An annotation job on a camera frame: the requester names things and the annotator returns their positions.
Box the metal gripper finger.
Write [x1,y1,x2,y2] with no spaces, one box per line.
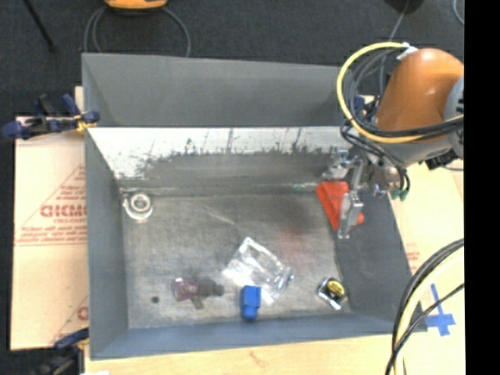
[321,148,352,181]
[337,191,366,241]

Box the orange flat block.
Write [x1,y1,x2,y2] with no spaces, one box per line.
[315,180,366,231]

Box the yellow and silver tape measure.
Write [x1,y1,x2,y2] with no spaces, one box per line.
[316,276,349,312]

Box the clear plastic packet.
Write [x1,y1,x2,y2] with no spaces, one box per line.
[221,236,295,306]

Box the grey metal bin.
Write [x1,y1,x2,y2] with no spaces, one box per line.
[80,52,427,361]

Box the blue plastic cylinder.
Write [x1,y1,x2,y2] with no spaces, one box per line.
[239,284,263,322]

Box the dark red and grey object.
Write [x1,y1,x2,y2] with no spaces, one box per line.
[171,276,226,310]

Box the brown cardboard board red print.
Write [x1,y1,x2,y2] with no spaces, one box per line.
[9,85,91,352]

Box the black cylinder on white bracket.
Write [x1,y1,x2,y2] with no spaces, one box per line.
[424,149,459,171]

